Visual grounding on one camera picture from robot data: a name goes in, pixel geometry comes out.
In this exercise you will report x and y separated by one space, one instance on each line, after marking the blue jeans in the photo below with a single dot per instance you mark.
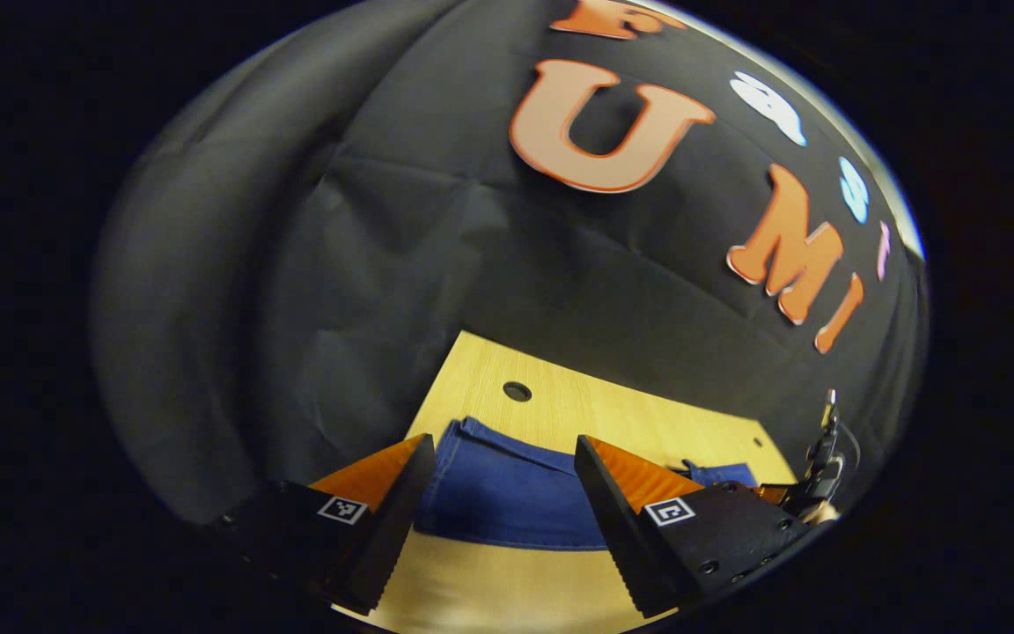
498 493

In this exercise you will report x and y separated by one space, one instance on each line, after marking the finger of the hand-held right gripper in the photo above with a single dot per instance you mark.
773 494

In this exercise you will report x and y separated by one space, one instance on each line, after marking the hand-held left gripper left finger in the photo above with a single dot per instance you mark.
393 524

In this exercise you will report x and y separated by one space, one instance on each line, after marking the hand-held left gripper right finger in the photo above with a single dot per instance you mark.
613 524

